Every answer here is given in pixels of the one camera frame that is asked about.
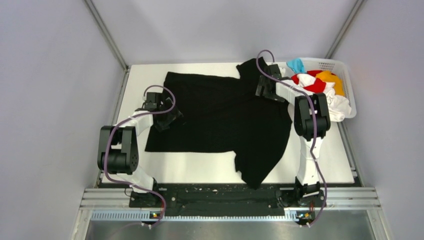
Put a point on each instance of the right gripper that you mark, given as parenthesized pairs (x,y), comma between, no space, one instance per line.
(264,82)

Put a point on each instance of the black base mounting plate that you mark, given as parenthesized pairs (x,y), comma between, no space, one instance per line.
(226,200)

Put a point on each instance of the aluminium frame rail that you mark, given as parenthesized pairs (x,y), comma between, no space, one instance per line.
(352,213)

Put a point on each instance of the light blue t shirt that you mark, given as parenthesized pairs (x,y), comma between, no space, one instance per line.
(297,66)

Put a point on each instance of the yellow t shirt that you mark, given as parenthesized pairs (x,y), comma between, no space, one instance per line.
(332,81)

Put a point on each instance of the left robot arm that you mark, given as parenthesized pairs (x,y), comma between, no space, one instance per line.
(118,151)

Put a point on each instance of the left corner metal post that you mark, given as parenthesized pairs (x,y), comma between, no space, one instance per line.
(106,34)

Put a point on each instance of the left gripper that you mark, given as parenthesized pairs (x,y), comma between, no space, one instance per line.
(172,115)

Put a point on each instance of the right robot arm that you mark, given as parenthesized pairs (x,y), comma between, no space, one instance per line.
(311,122)

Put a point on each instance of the white t shirt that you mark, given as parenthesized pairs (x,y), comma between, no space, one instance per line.
(338,106)

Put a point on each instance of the white plastic laundry basket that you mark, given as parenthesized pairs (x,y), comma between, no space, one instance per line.
(339,69)

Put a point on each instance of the right corner metal post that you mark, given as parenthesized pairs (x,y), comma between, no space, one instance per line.
(357,7)

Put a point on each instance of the black t shirt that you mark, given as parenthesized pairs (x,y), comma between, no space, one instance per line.
(223,114)

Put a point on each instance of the red t shirt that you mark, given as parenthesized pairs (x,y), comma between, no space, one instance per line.
(309,81)

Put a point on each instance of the corner metal post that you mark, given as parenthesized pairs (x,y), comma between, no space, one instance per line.
(357,7)
(106,34)

